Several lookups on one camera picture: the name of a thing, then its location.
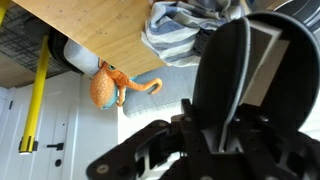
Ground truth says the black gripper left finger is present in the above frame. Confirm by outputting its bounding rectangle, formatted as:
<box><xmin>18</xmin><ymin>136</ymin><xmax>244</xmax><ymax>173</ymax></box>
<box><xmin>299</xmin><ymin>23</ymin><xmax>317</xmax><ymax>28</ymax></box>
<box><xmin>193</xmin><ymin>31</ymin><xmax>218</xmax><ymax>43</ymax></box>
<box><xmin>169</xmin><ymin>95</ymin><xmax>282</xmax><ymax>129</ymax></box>
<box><xmin>85</xmin><ymin>99</ymin><xmax>208</xmax><ymax>180</ymax></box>

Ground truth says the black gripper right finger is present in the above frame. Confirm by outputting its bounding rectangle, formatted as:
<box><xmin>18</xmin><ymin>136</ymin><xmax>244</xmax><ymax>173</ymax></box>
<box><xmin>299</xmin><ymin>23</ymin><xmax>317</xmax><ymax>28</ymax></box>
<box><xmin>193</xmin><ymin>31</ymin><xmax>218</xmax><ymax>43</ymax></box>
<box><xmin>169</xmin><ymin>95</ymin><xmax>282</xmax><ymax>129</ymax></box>
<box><xmin>213</xmin><ymin>103</ymin><xmax>320</xmax><ymax>180</ymax></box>

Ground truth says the grey fabric sofa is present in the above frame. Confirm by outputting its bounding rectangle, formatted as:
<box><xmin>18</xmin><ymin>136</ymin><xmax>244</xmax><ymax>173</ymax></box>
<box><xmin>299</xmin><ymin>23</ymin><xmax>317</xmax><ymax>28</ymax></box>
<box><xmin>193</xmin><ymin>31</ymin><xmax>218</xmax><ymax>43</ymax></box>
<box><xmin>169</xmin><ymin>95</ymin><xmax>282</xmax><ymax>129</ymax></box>
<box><xmin>122</xmin><ymin>64</ymin><xmax>201</xmax><ymax>118</ymax></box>

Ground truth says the orange octopus plush toy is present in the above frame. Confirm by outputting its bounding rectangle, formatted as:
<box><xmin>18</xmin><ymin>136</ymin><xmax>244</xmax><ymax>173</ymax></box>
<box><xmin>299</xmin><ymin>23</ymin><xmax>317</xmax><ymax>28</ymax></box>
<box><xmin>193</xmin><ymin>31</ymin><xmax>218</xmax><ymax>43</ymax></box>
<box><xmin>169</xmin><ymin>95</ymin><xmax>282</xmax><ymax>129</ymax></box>
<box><xmin>89</xmin><ymin>59</ymin><xmax>164</xmax><ymax>110</ymax></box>

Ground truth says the white door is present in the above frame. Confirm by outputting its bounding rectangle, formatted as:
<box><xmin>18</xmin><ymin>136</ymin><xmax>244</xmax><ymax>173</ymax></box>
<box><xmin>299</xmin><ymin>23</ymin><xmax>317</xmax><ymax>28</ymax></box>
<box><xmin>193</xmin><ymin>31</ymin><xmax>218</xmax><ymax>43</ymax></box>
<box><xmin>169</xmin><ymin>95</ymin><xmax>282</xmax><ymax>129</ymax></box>
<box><xmin>0</xmin><ymin>71</ymin><xmax>83</xmax><ymax>180</ymax></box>

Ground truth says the blue white striped cloth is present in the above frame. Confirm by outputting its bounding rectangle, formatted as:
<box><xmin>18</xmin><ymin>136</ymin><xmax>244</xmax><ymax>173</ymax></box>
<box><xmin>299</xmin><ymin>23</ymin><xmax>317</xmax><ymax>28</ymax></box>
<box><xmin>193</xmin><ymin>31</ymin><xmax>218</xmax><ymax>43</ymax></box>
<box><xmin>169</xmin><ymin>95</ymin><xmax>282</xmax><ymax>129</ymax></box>
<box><xmin>141</xmin><ymin>0</ymin><xmax>249</xmax><ymax>68</ymax></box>

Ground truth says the grey woven floor mat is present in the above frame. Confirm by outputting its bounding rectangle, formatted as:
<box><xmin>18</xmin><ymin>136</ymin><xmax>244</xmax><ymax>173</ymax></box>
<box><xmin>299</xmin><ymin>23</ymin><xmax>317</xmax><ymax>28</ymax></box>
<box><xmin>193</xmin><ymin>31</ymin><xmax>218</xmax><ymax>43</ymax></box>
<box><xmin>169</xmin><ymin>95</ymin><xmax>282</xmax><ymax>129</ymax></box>
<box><xmin>0</xmin><ymin>2</ymin><xmax>72</xmax><ymax>77</ymax></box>

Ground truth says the black door handle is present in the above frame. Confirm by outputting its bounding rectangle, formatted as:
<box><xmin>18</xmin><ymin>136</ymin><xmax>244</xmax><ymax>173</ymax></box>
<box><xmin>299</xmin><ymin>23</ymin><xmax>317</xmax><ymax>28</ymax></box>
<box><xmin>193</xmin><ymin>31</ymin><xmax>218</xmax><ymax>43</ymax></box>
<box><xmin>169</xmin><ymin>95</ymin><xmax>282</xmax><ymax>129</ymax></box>
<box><xmin>46</xmin><ymin>142</ymin><xmax>65</xmax><ymax>152</ymax></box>

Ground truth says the yellow post with black band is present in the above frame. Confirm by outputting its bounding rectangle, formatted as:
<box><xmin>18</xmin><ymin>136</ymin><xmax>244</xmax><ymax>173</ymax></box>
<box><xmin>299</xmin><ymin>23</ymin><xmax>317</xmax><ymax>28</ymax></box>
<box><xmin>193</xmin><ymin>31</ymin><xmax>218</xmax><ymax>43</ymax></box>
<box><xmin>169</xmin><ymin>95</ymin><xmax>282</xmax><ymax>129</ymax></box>
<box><xmin>0</xmin><ymin>0</ymin><xmax>11</xmax><ymax>26</ymax></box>
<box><xmin>18</xmin><ymin>34</ymin><xmax>51</xmax><ymax>155</ymax></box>

